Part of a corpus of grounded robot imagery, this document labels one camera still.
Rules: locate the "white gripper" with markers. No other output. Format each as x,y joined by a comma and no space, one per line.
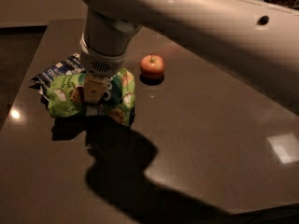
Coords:
101,63

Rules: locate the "green rice chip bag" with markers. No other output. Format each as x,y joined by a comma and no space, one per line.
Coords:
66,98

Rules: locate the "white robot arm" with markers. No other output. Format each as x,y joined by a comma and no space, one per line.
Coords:
254,41

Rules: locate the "blue chip bag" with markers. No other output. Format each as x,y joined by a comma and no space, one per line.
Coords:
69,66

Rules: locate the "red apple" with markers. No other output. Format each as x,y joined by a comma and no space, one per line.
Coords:
152,67

